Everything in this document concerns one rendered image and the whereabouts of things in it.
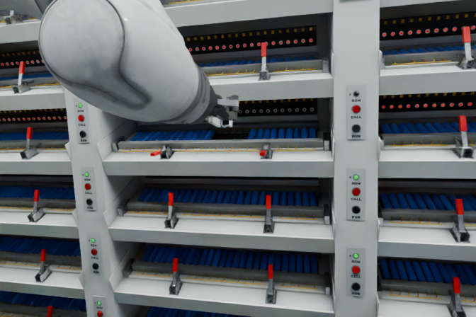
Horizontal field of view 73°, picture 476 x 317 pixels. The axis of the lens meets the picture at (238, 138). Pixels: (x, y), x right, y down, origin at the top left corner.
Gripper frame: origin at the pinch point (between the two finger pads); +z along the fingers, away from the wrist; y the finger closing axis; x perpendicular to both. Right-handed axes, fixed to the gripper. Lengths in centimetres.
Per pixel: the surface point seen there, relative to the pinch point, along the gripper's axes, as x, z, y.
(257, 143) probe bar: -3.8, 19.7, 4.4
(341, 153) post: -6.5, 15.5, 24.4
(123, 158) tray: -7.5, 17.2, -31.9
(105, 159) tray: -7.9, 16.6, -36.8
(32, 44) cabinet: 32, 28, -75
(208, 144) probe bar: -3.9, 19.7, -8.7
